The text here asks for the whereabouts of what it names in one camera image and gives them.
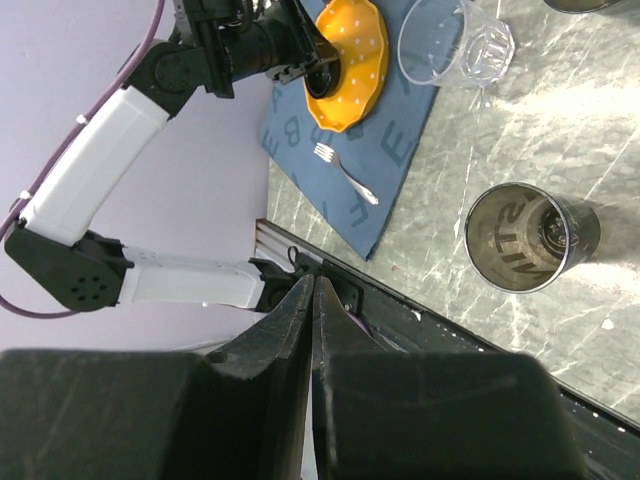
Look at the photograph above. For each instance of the black coffee cup lid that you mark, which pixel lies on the black coffee cup lid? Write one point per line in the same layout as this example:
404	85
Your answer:
323	82

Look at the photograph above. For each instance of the dark translucent coffee cup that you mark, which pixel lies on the dark translucent coffee cup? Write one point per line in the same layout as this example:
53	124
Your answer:
580	6

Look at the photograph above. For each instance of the clear plastic tumbler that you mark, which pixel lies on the clear plastic tumbler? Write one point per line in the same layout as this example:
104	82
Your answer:
453	44

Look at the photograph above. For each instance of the orange dotted scalloped plate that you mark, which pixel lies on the orange dotted scalloped plate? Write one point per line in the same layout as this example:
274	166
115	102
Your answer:
358	30

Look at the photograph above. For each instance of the silver fork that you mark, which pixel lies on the silver fork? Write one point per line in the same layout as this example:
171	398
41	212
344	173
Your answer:
330	156

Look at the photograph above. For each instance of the blue lettered placemat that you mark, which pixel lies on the blue lettered placemat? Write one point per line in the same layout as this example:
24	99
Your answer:
377	152

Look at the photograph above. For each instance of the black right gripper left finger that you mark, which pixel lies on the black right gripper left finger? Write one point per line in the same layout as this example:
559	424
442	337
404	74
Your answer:
235	413

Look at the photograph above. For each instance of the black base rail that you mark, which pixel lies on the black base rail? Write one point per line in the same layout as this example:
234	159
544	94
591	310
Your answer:
608	440

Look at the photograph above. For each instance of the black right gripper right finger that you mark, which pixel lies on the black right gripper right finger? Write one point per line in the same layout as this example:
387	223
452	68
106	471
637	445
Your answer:
381	414

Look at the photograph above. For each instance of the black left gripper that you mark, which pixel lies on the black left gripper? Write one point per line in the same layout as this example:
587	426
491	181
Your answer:
221	42

